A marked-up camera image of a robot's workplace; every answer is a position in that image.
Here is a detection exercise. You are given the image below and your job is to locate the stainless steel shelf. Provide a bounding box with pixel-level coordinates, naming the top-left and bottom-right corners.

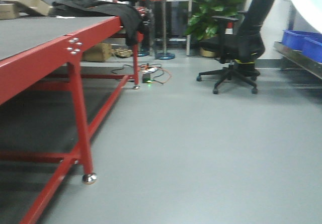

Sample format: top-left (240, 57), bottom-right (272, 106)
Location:
top-left (274, 42), bottom-right (321, 79)

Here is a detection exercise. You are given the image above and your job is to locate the blue bin on shelf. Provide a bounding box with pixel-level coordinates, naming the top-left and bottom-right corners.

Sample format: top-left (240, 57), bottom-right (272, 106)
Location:
top-left (282, 30), bottom-right (321, 63)

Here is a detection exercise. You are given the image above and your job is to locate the black power adapter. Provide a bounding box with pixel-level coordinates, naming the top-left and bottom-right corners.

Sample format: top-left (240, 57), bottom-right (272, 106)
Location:
top-left (142, 73), bottom-right (151, 83)

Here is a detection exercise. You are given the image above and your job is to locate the black jacket on bench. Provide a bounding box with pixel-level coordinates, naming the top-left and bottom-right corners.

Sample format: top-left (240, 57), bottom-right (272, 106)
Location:
top-left (49, 0), bottom-right (144, 46)

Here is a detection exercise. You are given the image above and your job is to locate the black office chair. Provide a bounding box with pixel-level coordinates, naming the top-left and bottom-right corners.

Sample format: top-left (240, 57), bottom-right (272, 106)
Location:
top-left (196, 0), bottom-right (275, 94)

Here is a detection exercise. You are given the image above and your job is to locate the red metal workbench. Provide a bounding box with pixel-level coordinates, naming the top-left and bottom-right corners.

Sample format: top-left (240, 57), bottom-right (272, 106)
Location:
top-left (1, 16), bottom-right (139, 223)

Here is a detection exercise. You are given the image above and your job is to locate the green potted plant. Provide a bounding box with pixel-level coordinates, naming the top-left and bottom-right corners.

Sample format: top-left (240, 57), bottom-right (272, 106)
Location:
top-left (185, 0), bottom-right (246, 45)

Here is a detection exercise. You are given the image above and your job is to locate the cardboard box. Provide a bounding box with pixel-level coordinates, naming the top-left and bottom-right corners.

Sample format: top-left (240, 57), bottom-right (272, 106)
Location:
top-left (1, 0), bottom-right (52, 20)

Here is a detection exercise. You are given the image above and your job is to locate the orange cable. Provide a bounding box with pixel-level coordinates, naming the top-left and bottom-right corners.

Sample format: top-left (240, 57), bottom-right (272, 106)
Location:
top-left (139, 63), bottom-right (173, 85)

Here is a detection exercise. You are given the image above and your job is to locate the stanchion post blue base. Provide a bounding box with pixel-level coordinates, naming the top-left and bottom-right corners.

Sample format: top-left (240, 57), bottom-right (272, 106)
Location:
top-left (155, 0), bottom-right (175, 60)

